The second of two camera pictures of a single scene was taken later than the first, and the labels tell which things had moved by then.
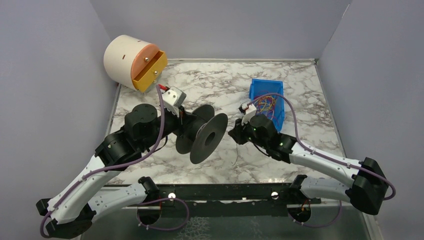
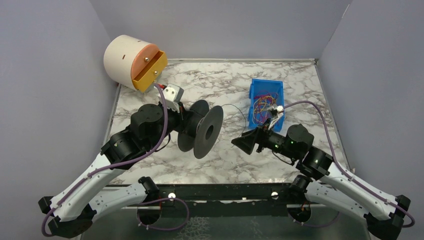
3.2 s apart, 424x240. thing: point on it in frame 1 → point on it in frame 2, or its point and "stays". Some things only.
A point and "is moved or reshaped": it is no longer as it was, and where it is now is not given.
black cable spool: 203,134 is moved or reshaped
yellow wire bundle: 265,103 stays
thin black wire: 237,155 is moved or reshaped
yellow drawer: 151,72 stays
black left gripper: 180,124 stays
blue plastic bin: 267,96 stays
